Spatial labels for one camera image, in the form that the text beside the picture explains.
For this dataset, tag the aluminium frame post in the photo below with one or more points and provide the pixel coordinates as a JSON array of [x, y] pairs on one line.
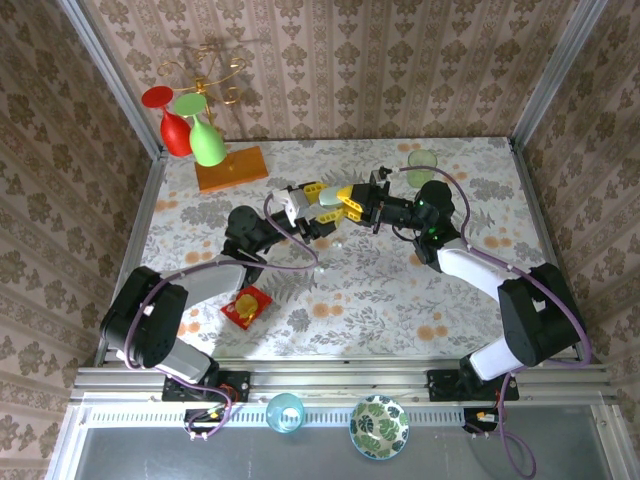
[[556, 75], [114, 75]]

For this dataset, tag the grey metal shelf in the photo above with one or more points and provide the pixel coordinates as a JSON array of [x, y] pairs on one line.
[[225, 460]]

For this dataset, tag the green translucent cup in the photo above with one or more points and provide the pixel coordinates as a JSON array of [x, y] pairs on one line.
[[422, 159]]

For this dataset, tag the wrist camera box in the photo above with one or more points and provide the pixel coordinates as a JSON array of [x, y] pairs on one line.
[[380, 175], [290, 200]]

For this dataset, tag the gold rack with orange base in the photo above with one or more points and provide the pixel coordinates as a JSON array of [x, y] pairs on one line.
[[240, 167]]

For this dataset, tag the left robot arm black grey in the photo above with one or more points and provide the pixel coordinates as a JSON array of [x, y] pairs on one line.
[[145, 320]]

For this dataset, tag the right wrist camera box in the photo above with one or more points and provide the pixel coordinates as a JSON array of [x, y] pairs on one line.
[[380, 175]]

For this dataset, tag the black connector bracket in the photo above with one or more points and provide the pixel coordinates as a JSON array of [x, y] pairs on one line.
[[200, 417], [472, 417]]

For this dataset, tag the red wine glass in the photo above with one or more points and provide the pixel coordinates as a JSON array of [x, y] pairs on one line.
[[175, 132]]

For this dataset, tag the pale green earbud charging case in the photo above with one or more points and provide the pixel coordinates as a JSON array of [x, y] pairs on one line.
[[330, 197]]

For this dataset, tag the floral patterned table cover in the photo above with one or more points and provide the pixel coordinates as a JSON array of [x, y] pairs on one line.
[[350, 340]]

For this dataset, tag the long aluminium base rail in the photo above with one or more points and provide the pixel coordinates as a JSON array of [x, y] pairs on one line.
[[325, 380]]

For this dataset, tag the leaf pattern bowl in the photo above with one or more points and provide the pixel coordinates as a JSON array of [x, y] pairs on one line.
[[379, 427]]

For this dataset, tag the red packet with yellow ornament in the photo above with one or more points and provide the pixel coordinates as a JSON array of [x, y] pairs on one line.
[[247, 306]]

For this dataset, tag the blue translucent cup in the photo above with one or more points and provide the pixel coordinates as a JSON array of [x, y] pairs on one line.
[[285, 415]]

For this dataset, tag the green wine glass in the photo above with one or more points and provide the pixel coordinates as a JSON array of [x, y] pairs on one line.
[[206, 145]]

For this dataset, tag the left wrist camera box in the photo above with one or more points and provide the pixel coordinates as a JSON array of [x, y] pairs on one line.
[[290, 200]]

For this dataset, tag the aluminium side rail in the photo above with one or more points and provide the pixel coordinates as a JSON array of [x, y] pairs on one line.
[[534, 200], [146, 200]]

